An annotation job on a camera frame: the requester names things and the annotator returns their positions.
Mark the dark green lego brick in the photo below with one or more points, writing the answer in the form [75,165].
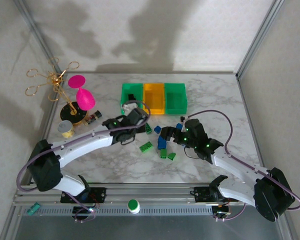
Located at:
[148,128]

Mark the blue lego brick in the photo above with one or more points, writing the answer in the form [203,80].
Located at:
[179,127]
[162,140]
[157,129]
[161,146]

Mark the green square lego brick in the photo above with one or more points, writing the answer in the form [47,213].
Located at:
[163,153]

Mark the green sloped lego brick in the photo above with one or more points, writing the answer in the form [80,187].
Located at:
[171,157]

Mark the light green long lego brick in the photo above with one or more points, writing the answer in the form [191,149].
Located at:
[146,147]

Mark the yellow plastic bin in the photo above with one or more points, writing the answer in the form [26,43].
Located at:
[153,100]

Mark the green plastic bin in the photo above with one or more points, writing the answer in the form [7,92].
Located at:
[176,100]
[126,87]

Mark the black lego cube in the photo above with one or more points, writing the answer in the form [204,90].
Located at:
[131,96]

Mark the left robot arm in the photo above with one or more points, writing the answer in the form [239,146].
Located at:
[85,145]

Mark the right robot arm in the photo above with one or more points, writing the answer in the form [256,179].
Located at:
[240,167]

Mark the small dark bottle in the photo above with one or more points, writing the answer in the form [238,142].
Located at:
[93,117]

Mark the pink plastic wine glass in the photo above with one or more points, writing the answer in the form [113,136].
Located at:
[84,98]

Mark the gold jar with grey lid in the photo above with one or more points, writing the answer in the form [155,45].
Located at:
[63,127]

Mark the green push button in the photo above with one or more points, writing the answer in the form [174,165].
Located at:
[133,204]

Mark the small controller board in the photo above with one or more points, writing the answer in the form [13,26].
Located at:
[81,211]
[221,213]

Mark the teal connector block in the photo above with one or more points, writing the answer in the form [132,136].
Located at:
[33,209]

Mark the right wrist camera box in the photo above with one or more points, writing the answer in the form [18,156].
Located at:
[183,120]

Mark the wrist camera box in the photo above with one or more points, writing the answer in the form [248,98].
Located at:
[183,120]
[127,108]

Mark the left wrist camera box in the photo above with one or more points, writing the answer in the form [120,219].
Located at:
[127,108]

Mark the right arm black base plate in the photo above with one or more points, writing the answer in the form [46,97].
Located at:
[202,195]

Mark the aluminium mounting rail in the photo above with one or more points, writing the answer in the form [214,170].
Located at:
[152,193]

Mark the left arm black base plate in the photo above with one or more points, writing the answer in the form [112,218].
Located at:
[100,195]

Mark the aluminium frame post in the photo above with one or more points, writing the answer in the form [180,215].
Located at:
[35,25]
[258,37]

